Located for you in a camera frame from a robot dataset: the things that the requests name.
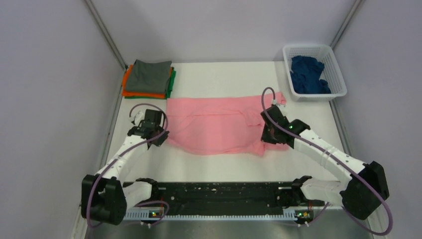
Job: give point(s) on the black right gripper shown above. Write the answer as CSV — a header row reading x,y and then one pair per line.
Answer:
x,y
265,138

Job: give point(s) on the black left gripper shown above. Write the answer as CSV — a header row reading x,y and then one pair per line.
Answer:
x,y
161,139

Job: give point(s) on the pink t shirt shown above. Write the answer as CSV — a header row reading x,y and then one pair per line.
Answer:
x,y
211,126

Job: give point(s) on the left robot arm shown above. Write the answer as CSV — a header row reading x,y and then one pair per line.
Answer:
x,y
106,195

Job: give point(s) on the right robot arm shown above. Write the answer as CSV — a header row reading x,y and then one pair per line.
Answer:
x,y
359,187

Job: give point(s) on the orange folded t shirt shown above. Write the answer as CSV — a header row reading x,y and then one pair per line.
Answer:
x,y
132,93

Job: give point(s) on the grey folded t shirt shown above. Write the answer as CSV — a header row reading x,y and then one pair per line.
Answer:
x,y
148,77

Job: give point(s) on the blue t shirt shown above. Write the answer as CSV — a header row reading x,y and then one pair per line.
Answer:
x,y
306,76

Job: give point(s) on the white plastic basket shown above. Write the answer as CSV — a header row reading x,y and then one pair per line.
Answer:
x,y
331,72

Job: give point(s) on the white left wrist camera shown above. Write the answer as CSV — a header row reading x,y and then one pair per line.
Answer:
x,y
138,118

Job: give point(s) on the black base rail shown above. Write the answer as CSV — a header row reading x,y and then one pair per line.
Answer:
x,y
228,198

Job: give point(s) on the white cable duct strip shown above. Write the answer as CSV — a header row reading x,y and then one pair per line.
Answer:
x,y
145,214

